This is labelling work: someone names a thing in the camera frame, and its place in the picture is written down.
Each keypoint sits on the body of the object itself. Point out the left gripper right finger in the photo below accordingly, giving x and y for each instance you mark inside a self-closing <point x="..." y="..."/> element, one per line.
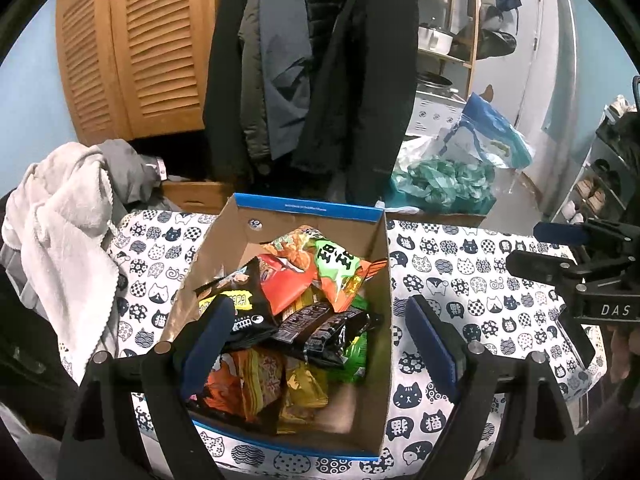
<point x="463" y="372"/>

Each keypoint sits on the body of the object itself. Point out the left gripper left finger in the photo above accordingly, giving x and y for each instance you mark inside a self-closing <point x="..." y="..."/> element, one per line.
<point x="173" y="371"/>

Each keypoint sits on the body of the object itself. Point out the orange striped fries snack bag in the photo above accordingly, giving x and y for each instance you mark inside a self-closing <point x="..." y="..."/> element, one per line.
<point x="261" y="374"/>

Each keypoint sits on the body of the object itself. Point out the blue cardboard box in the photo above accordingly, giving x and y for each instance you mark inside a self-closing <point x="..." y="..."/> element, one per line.
<point x="351" y="426"/>

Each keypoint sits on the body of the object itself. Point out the large red chip bag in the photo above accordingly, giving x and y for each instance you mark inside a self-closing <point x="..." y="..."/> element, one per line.
<point x="282" y="282"/>

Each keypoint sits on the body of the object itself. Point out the small black snack packet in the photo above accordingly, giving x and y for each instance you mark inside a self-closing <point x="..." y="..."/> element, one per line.
<point x="314" y="334"/>

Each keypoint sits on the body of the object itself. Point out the orange green pea snack bag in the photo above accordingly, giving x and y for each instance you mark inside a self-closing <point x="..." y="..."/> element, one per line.
<point x="335" y="270"/>

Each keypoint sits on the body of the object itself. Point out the orange hand-print snack bag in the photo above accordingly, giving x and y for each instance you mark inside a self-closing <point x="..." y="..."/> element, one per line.
<point x="222" y="391"/>

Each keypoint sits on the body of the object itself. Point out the black yellow snack bag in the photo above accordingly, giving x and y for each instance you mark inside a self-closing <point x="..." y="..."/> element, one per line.
<point x="253" y="319"/>

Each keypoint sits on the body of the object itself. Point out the person right hand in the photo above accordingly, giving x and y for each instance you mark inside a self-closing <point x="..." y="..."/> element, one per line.
<point x="625" y="343"/>

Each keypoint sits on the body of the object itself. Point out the shoe rack with shoes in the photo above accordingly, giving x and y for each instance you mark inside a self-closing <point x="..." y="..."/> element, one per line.
<point x="608" y="176"/>

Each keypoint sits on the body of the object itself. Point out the cat pattern tablecloth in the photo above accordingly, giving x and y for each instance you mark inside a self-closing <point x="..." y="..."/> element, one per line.
<point x="459" y="270"/>

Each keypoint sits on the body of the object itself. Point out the brown cardboard box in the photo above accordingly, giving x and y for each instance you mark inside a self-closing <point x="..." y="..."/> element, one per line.
<point x="206" y="197"/>

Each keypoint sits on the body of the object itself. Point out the teal crumpled plastic bags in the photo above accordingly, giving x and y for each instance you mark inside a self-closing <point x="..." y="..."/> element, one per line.
<point x="441" y="186"/>

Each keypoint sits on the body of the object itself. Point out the blue white plastic bag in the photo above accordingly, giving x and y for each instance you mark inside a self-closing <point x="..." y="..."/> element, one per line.
<point x="482" y="134"/>

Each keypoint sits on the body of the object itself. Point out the white towel pile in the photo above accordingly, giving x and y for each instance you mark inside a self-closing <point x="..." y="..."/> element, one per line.
<point x="57" y="218"/>

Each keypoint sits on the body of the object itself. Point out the grey garment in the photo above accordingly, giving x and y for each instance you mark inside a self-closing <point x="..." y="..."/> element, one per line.
<point x="134" y="177"/>

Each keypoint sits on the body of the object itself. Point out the hanging dark bag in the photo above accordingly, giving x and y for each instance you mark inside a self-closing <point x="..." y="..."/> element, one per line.
<point x="493" y="42"/>

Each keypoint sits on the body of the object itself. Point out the metal pot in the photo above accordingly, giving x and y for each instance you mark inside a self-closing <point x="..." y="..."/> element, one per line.
<point x="434" y="39"/>

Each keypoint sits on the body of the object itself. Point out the wooden shelf rack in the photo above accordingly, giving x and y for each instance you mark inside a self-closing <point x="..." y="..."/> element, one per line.
<point x="460" y="21"/>

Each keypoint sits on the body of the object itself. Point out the hanging dark jackets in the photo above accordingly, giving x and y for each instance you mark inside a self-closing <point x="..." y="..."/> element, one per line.
<point x="310" y="98"/>

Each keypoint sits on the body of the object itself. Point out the wooden louvered cabinet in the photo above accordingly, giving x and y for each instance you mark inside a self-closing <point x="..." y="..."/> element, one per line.
<point x="132" y="69"/>

